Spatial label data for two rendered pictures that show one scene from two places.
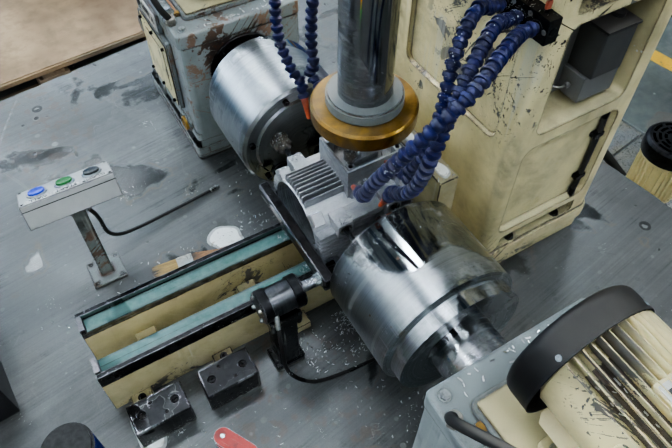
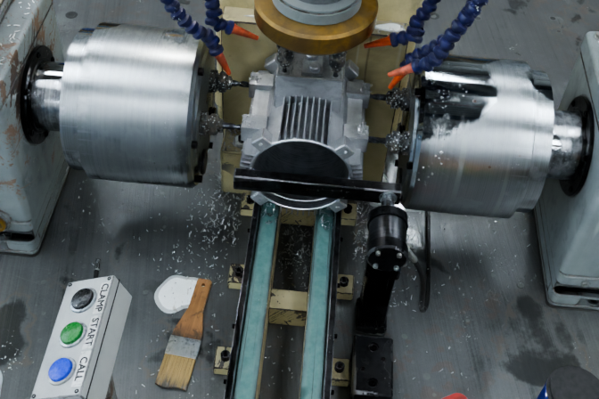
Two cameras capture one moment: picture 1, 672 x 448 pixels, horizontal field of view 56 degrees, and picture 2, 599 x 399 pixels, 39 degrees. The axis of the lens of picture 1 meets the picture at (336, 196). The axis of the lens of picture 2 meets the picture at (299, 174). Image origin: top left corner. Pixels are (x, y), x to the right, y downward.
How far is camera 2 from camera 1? 0.85 m
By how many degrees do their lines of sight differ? 38
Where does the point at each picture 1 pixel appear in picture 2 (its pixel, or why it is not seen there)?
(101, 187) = (117, 302)
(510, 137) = not seen: outside the picture
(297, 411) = (436, 344)
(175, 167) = (20, 287)
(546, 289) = not seen: hidden behind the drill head
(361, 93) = not seen: outside the picture
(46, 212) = (99, 377)
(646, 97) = not seen: outside the picture
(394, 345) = (529, 169)
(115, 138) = not seen: outside the picture
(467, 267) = (518, 69)
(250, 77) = (134, 75)
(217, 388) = (387, 382)
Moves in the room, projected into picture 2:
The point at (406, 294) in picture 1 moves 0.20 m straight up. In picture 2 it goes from (511, 119) to (548, 4)
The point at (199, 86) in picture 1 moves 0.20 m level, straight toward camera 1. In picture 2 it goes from (19, 151) to (136, 189)
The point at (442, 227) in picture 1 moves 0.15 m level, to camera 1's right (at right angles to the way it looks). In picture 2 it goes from (463, 59) to (506, 13)
